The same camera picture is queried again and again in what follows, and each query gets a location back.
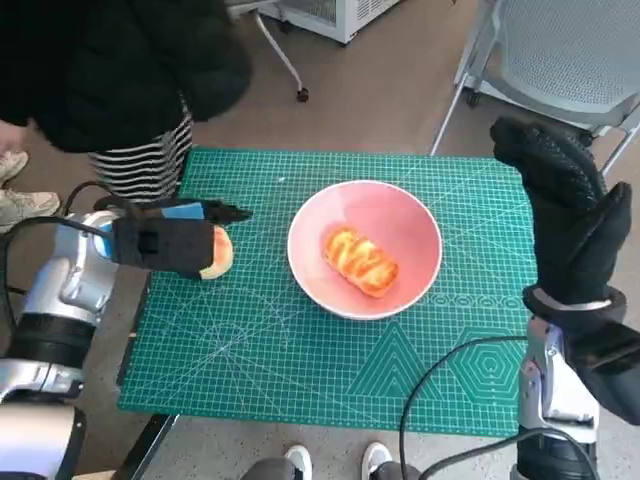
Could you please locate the grey chair with casters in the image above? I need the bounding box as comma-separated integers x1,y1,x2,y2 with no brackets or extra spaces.
252,0,310,104

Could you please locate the person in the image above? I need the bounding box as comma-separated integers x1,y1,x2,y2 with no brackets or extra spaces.
0,0,254,201

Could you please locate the dark table edge bar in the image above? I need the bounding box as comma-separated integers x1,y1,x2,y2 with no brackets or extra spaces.
114,413,180,480

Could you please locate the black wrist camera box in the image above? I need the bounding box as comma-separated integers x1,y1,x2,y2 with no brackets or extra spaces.
569,322,640,426
110,215,217,280

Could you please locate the pink bowl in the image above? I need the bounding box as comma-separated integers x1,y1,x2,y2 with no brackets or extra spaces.
287,179,444,321

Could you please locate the green cutting mat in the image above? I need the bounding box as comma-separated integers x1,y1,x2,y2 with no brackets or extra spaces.
117,146,539,438

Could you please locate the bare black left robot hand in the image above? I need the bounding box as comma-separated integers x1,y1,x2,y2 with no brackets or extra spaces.
127,198,255,226

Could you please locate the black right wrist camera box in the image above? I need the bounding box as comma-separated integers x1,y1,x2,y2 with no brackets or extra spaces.
569,322,640,426

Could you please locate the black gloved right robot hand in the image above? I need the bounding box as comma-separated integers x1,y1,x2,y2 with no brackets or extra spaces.
489,115,634,307

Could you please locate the long braided toy bread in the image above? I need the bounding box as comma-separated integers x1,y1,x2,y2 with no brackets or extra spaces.
322,225,400,300

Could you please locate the person's foot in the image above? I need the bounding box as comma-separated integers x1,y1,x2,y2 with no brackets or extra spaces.
0,149,30,184
0,189,60,235

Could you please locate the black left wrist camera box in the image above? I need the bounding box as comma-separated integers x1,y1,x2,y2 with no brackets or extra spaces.
110,215,217,280

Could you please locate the white mesh-sided cabinet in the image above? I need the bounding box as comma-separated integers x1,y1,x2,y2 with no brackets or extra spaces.
257,0,401,45

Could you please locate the grey mesh chair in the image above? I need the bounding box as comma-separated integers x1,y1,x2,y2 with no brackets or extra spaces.
429,0,640,174

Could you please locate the round toy bread bun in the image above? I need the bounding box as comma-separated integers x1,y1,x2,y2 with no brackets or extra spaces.
198,224,235,282

